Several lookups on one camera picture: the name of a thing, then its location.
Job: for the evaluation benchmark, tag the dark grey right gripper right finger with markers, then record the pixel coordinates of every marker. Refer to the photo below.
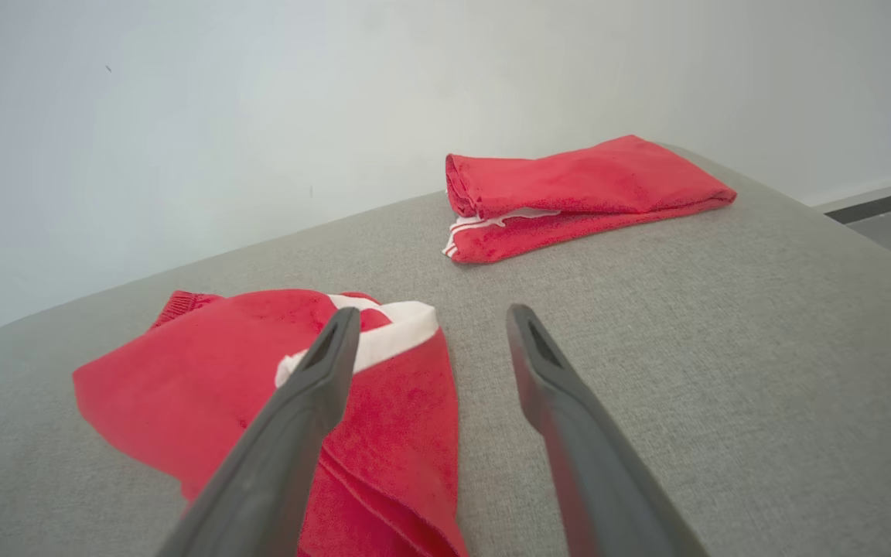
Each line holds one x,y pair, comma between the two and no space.
600,480

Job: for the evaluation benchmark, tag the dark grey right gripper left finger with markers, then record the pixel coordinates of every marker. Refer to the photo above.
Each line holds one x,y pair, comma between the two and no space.
275,472

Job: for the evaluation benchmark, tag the red shorts with white stripe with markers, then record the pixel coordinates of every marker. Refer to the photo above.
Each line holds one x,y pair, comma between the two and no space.
198,371

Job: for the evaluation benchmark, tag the red jersey with white trim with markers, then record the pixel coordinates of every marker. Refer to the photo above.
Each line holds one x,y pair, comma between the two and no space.
592,182

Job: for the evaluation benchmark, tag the grey fabric sofa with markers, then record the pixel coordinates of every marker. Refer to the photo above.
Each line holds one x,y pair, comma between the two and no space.
724,371

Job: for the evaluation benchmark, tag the white and dark baseboard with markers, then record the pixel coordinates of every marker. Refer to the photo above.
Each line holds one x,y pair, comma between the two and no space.
879,197

